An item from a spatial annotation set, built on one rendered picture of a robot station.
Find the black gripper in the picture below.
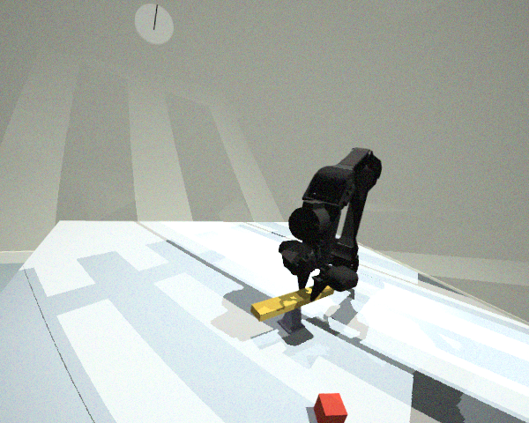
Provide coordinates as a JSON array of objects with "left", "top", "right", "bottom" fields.
[{"left": 278, "top": 234, "right": 359, "bottom": 301}]

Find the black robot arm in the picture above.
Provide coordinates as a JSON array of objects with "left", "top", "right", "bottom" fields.
[{"left": 281, "top": 147, "right": 382, "bottom": 276}]

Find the yellow bar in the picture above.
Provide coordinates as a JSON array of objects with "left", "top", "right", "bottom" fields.
[{"left": 250, "top": 286, "right": 335, "bottom": 322}]

